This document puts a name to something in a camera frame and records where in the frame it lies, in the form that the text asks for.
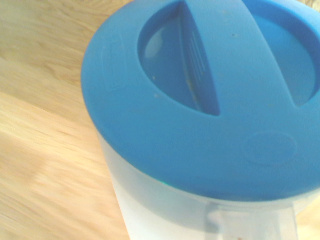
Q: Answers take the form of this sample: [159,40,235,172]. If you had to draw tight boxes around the clear pitcher with blue lid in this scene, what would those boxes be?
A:
[80,0,320,240]

